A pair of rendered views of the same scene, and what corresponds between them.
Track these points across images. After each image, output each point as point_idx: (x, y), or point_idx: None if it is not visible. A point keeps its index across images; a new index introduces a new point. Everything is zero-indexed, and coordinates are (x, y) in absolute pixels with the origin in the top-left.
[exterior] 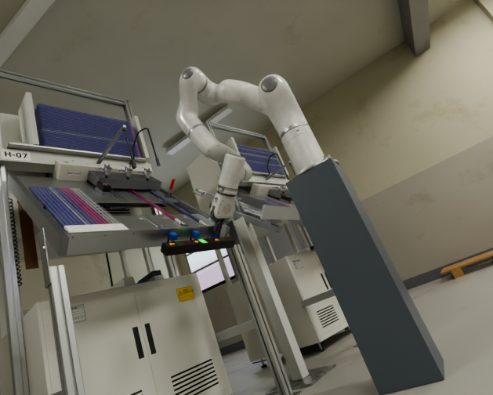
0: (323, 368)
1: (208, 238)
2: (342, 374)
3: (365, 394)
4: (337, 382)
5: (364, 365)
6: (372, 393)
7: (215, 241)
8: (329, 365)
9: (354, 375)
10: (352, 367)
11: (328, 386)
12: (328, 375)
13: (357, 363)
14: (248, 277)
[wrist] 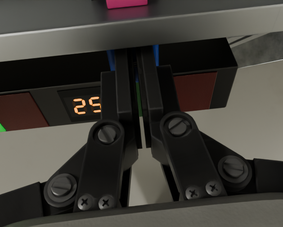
0: (274, 47)
1: (30, 95)
2: (238, 107)
3: (158, 190)
4: (206, 121)
5: (259, 129)
6: (158, 198)
7: (60, 122)
8: None
9: (226, 134)
10: (259, 108)
11: (197, 113)
12: (243, 79)
13: (278, 106)
14: (232, 42)
